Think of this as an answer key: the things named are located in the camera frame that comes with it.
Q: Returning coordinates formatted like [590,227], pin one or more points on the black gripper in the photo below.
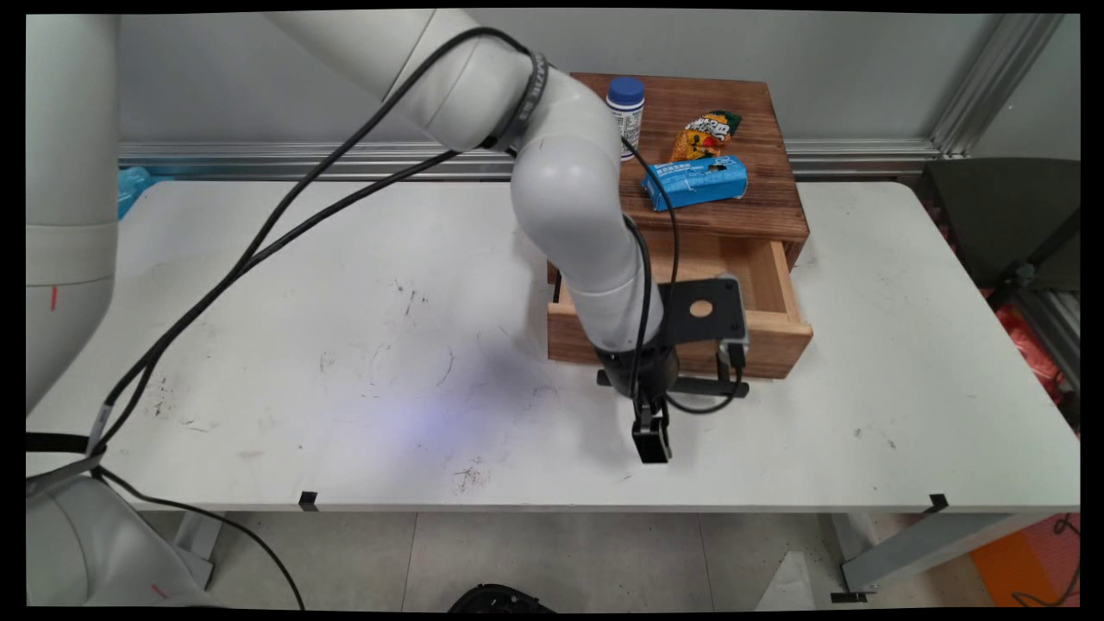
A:
[642,366]

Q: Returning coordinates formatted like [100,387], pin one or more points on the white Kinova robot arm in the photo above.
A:
[569,198]

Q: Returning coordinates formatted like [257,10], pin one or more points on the black round floor object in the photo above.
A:
[500,599]

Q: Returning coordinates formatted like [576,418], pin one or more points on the brown wooden drawer cabinet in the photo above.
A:
[742,216]

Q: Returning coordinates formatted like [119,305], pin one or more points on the blue snack pack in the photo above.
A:
[694,183]

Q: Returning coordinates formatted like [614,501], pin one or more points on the black table edge clip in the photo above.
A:
[308,500]
[937,503]

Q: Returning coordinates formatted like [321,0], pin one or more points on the grey table leg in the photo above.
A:
[923,548]
[200,543]

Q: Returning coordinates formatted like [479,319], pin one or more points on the orange green snack bag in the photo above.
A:
[703,135]

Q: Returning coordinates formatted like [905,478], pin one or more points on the white bottle with blue cap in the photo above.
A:
[630,108]

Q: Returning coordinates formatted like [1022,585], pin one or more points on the red plastic bag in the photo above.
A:
[1031,349]

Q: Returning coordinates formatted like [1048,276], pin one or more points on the orange floor mat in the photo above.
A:
[1026,565]

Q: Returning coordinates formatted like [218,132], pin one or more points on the black chair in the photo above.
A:
[1000,216]

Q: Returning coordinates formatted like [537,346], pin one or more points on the blue bubble wrap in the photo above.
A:
[134,185]

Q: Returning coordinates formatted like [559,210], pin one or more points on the aluminium frame bar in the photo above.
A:
[1056,332]

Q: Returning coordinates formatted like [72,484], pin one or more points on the aluminium frame rail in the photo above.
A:
[259,159]

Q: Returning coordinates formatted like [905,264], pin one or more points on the aluminium frame post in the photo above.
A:
[992,82]

